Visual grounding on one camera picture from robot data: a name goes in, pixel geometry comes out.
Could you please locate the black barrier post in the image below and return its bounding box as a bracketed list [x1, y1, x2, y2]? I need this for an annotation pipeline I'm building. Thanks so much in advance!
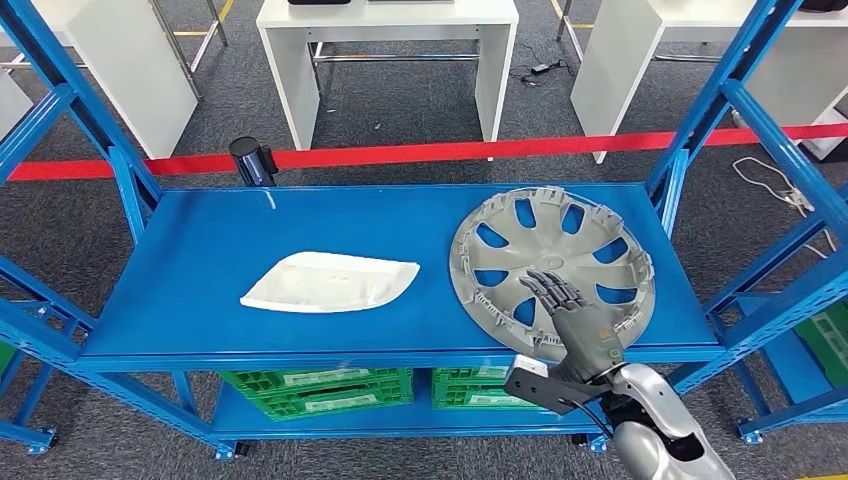
[228, 136, 280, 188]

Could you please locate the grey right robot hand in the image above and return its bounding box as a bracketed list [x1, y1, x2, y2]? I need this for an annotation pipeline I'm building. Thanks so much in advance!
[518, 269, 627, 384]

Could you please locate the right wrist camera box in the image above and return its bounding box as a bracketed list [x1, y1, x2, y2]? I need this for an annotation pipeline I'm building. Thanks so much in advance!
[504, 355, 614, 417]

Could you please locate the red barrier belt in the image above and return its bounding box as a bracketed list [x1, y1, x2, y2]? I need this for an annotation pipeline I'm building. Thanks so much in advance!
[7, 123, 848, 183]

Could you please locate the blue metal shelf rack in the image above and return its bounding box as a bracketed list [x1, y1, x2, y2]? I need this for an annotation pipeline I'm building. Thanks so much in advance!
[0, 291, 61, 457]
[728, 291, 848, 446]
[0, 0, 848, 462]

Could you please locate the steel table frame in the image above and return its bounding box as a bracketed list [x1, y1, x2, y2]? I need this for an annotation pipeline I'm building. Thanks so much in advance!
[0, 0, 230, 102]

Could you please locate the white table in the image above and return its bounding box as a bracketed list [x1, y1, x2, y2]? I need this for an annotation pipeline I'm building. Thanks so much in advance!
[256, 0, 520, 162]
[570, 0, 848, 165]
[0, 66, 34, 140]
[29, 0, 200, 160]

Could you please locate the grey plastic wheel hubcap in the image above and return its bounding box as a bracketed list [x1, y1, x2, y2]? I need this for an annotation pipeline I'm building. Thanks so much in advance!
[449, 186, 657, 364]

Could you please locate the black power adapter with cable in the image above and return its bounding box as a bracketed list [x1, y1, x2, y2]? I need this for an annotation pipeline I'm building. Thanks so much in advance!
[519, 59, 576, 87]

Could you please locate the white plastic cover part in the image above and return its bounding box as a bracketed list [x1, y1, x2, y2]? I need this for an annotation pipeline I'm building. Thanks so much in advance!
[239, 250, 422, 315]

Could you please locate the white cable with plug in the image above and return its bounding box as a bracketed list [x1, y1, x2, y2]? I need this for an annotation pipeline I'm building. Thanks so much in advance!
[731, 156, 839, 261]

